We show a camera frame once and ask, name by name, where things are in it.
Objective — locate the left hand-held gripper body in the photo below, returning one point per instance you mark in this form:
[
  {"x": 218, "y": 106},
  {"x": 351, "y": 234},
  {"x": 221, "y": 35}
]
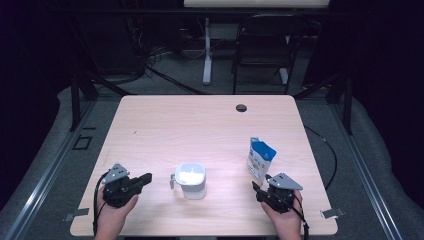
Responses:
[{"x": 116, "y": 191}]

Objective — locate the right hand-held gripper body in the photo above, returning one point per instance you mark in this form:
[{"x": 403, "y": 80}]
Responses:
[{"x": 278, "y": 200}]

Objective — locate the blue and white powder bag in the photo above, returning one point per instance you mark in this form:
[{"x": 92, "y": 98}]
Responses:
[{"x": 261, "y": 156}]

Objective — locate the grey hinged jar lid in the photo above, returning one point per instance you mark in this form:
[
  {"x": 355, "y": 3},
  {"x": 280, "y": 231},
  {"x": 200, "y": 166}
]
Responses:
[{"x": 190, "y": 173}]

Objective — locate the clear plastic jar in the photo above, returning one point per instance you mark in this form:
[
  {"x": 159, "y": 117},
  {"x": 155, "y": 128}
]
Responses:
[{"x": 195, "y": 193}]

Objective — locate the person's right hand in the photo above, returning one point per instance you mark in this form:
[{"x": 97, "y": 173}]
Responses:
[{"x": 288, "y": 226}]

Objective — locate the person's left hand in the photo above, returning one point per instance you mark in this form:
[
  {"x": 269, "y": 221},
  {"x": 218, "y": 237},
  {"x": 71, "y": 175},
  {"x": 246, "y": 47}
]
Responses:
[{"x": 108, "y": 220}]

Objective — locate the grey tape strip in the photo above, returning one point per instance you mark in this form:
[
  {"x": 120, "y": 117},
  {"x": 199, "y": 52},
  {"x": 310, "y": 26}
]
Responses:
[
  {"x": 333, "y": 212},
  {"x": 78, "y": 213}
]

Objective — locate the black metal stand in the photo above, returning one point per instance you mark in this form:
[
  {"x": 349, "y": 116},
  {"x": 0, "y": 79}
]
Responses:
[
  {"x": 75, "y": 100},
  {"x": 348, "y": 106}
]

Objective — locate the black chair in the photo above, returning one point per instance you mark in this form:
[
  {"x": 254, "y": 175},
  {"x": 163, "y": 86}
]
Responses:
[{"x": 266, "y": 61}]

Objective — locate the white desk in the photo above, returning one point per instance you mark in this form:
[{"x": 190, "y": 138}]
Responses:
[{"x": 207, "y": 66}]

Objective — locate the aluminium floor rail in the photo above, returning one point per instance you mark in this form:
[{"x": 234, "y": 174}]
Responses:
[
  {"x": 366, "y": 176},
  {"x": 46, "y": 173}
]

